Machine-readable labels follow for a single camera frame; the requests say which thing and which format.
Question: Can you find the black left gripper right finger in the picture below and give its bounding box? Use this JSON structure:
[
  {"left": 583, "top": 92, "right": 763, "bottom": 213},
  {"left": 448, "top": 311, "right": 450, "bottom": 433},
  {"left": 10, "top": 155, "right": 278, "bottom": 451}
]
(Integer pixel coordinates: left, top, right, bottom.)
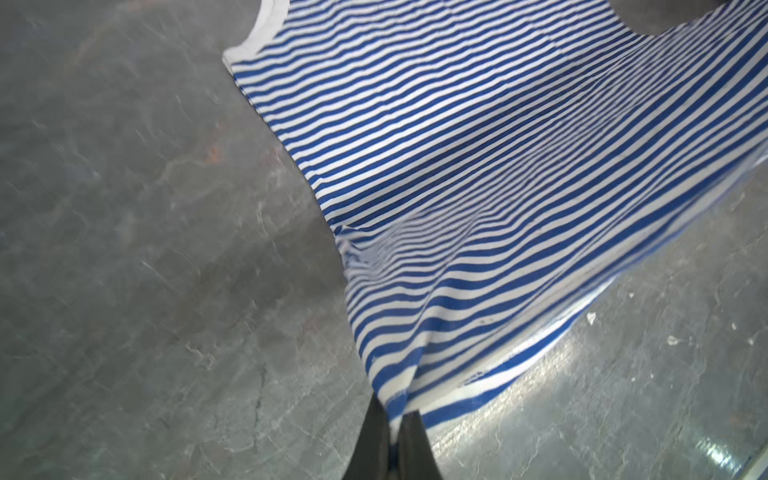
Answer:
[{"left": 397, "top": 411, "right": 442, "bottom": 480}]

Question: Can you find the blue white striped tank top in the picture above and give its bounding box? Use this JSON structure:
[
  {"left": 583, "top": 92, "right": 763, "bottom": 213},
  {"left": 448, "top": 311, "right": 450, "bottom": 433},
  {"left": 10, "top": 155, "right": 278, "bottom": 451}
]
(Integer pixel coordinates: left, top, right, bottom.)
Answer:
[{"left": 223, "top": 1, "right": 767, "bottom": 431}]

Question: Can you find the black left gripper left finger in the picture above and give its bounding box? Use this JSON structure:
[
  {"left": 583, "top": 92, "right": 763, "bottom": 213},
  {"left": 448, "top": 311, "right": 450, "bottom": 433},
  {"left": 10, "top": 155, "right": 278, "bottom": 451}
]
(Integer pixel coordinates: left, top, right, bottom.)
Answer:
[{"left": 342, "top": 394, "right": 390, "bottom": 480}]

